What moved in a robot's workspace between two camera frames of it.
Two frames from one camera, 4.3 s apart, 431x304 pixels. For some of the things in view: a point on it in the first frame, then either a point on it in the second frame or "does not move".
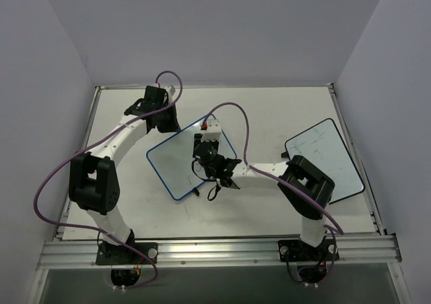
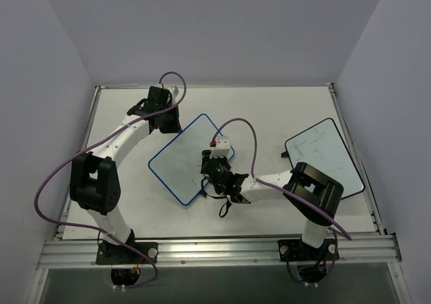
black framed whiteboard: [323, 145] does not move
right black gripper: [199, 145] → [206, 164]
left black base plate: [107, 254] does not move
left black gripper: [167, 123] does not move
